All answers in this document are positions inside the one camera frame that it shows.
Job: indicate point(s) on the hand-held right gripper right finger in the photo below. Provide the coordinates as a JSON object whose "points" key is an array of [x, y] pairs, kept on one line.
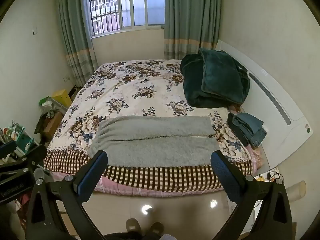
{"points": [[222, 172]]}

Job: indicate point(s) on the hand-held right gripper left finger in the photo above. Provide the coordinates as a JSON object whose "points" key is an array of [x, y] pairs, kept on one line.
{"points": [[91, 177]]}

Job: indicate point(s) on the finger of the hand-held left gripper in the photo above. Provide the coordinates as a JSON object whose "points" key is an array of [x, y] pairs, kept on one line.
{"points": [[32, 155], [7, 148]]}

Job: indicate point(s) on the grey fluffy towel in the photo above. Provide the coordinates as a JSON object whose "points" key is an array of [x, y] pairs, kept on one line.
{"points": [[155, 142]]}

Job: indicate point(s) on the teal storage rack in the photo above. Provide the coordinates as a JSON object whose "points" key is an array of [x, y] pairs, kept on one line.
{"points": [[21, 136]]}

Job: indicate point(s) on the brown cardboard box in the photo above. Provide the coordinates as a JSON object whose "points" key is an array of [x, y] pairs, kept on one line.
{"points": [[51, 126]]}

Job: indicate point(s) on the folded blue jeans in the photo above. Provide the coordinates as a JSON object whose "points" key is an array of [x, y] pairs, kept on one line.
{"points": [[248, 127]]}

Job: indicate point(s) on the green and white package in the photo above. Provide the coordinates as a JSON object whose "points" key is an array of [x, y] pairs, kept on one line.
{"points": [[48, 103]]}

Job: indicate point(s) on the yellow box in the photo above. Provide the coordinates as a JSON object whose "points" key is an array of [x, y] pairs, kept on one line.
{"points": [[62, 97]]}

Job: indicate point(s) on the white headboard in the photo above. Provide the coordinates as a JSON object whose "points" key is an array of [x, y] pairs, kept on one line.
{"points": [[275, 120]]}

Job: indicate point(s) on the beige cylinder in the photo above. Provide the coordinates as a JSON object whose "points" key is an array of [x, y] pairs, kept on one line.
{"points": [[296, 191]]}

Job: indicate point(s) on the person's right slipper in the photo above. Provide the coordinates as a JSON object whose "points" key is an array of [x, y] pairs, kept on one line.
{"points": [[156, 227]]}

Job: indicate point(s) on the dark green blanket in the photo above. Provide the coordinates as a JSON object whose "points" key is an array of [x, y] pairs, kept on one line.
{"points": [[215, 80]]}

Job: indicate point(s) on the floral printed blanket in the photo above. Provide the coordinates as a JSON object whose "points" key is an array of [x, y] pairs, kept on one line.
{"points": [[130, 90]]}

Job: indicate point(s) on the green striped curtain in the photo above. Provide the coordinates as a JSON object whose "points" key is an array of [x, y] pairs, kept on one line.
{"points": [[72, 30], [190, 17]]}

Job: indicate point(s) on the barred window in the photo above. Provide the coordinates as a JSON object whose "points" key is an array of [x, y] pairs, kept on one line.
{"points": [[125, 5]]}

